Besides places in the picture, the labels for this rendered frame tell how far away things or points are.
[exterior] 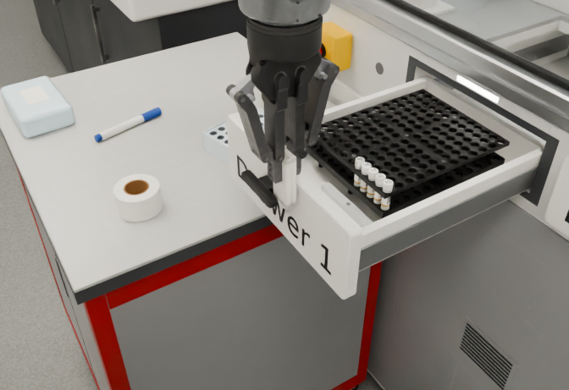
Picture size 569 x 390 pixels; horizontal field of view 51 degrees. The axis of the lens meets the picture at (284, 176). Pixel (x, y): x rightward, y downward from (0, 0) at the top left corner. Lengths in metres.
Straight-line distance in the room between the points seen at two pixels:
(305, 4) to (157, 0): 0.94
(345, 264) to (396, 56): 0.46
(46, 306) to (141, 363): 0.91
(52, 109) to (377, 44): 0.59
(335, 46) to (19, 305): 1.26
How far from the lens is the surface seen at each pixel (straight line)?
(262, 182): 0.74
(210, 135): 1.04
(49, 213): 0.99
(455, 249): 1.09
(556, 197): 0.87
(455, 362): 1.25
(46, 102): 1.19
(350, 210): 0.80
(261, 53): 0.59
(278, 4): 0.55
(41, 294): 1.96
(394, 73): 1.06
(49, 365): 1.78
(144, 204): 0.91
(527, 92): 0.87
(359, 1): 1.09
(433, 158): 0.82
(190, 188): 0.98
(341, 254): 0.68
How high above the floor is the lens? 1.37
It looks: 38 degrees down
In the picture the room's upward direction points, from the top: straight up
